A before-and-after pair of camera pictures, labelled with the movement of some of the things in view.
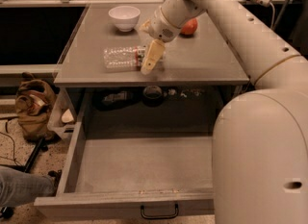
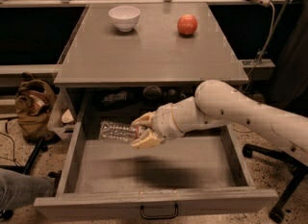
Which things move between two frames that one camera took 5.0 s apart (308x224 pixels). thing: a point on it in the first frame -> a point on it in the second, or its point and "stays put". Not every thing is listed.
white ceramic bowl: [125, 17] stays put
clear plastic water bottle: [123, 59] -> [117, 132]
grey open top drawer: [122, 177] stays put
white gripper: [159, 26] -> [164, 120]
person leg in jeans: [17, 187] stays put
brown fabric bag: [34, 103] stays put
